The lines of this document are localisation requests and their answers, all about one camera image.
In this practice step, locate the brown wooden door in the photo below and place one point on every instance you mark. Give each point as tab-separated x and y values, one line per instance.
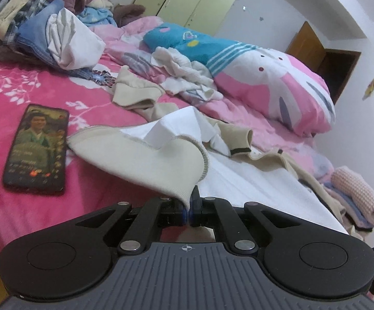
335	66

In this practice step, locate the black smartphone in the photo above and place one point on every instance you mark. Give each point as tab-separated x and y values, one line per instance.
37	159

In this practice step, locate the light pink quilt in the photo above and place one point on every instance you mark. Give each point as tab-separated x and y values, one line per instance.
125	46

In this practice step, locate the small beige garment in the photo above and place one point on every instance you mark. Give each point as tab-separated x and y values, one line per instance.
140	96

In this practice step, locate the stack of folded clothes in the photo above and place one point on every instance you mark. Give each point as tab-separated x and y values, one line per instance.
352	212

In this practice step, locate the light blue crumpled garment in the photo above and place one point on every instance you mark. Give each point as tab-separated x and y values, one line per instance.
92	17

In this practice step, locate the large pink blue cartoon pillow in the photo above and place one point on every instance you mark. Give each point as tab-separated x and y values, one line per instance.
269	81

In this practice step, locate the pile of folded plaid clothes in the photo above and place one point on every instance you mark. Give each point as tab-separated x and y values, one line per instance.
2	16

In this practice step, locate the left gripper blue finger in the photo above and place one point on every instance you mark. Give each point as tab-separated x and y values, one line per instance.
145	224
219	215

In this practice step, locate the white folded garment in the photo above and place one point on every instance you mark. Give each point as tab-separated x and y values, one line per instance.
71	43

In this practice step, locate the dark brown garment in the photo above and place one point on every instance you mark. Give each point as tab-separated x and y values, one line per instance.
122	14

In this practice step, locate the beige zip hoodie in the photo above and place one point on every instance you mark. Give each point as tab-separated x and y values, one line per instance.
185	150

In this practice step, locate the crumpled white cloth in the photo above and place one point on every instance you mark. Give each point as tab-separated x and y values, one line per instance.
189	79

